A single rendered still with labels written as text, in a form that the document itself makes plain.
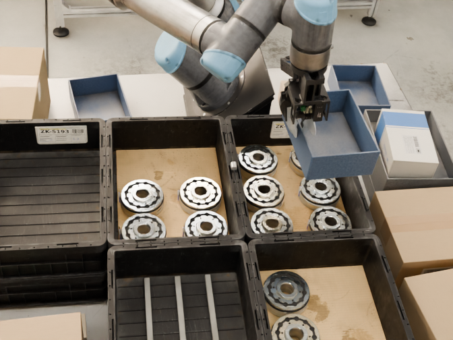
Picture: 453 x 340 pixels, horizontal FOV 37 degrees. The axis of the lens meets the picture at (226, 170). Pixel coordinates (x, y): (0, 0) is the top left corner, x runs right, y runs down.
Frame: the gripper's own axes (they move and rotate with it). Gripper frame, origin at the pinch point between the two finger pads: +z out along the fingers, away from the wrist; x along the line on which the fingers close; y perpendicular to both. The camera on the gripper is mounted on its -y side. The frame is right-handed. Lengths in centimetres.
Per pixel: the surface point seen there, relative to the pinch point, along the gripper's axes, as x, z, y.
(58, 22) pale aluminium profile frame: -68, 100, -192
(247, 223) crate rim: -12.3, 18.6, 9.1
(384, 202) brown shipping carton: 24.4, 28.8, 0.0
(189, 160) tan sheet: -21.7, 27.9, -20.6
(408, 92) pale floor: 98, 122, -138
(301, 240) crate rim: -1.1, 19.5, 14.9
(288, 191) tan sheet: 1.8, 29.9, -8.1
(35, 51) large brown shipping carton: -60, 18, -59
